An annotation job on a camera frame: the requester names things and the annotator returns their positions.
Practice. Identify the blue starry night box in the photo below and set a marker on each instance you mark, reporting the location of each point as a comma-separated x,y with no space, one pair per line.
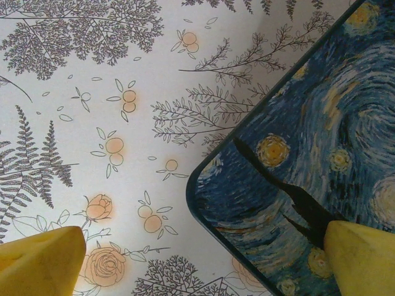
308,154

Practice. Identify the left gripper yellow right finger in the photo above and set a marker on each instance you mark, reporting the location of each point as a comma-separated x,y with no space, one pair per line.
364,262

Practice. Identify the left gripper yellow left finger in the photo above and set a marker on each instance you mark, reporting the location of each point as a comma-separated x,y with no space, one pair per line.
37,265

